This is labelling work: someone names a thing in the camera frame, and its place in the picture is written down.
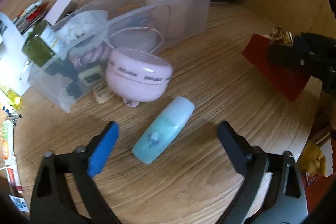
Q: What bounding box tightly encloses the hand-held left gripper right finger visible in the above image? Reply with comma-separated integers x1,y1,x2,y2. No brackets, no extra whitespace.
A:
217,121,308,224

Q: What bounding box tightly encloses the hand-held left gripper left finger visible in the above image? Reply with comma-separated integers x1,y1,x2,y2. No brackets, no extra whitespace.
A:
29,121,121,224

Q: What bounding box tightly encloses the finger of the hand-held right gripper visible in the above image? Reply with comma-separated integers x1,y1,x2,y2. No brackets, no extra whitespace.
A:
267,32,327,69

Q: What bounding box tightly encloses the red envelope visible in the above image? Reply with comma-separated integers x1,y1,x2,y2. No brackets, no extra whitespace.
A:
241,34,312,103

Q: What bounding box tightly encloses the teal white bottle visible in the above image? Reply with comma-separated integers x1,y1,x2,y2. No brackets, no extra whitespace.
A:
131,96,195,165

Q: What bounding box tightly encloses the clear plastic storage box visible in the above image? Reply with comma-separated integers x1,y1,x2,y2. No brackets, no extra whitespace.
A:
28,0,214,113

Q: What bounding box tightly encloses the gold binder clip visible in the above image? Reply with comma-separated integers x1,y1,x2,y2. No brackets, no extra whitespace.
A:
270,26,294,45

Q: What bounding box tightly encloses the cream label tag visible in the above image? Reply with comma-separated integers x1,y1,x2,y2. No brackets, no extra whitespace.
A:
93,82,114,104

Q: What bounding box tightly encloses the wooden desk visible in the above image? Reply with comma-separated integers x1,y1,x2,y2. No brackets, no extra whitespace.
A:
10,0,322,224

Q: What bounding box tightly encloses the black cream small box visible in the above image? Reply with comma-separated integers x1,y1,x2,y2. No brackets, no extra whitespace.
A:
78,65,103,86

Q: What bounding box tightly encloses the yellow plush toy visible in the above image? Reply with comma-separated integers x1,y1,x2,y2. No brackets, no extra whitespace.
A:
297,140,328,178

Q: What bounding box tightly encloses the pink round case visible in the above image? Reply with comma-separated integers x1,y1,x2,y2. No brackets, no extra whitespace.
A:
105,47,173,107

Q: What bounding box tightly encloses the red white tube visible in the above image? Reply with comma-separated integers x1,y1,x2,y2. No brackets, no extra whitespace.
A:
1,119,24,193

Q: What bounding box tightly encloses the orange cloth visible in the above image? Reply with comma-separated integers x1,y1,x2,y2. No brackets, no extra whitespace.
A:
302,172,332,214

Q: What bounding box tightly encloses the pink striped cloth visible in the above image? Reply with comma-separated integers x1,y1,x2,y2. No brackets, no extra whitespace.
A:
71,44,111,71

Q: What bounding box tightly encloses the yellow packet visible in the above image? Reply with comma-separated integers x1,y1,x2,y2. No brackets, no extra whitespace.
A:
0,84,23,111

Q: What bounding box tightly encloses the white green label box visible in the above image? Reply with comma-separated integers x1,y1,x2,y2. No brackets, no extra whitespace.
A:
41,27,67,54

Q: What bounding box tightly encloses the green bottle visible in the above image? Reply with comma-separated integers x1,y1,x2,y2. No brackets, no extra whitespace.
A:
22,21,57,67

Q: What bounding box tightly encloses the crumpled clear plastic bag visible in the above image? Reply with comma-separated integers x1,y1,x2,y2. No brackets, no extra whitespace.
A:
59,10,109,56

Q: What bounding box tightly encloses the white carton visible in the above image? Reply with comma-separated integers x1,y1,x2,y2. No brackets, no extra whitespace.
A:
0,12,33,96

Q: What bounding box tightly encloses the small white box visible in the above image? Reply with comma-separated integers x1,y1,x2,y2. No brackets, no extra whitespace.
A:
45,0,78,26

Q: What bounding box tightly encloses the pile of colourful sachets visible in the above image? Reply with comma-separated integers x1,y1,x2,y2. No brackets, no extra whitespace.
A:
13,0,49,31

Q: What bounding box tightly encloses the thin pink cord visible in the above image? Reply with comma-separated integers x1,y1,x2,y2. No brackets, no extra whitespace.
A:
104,26,164,54

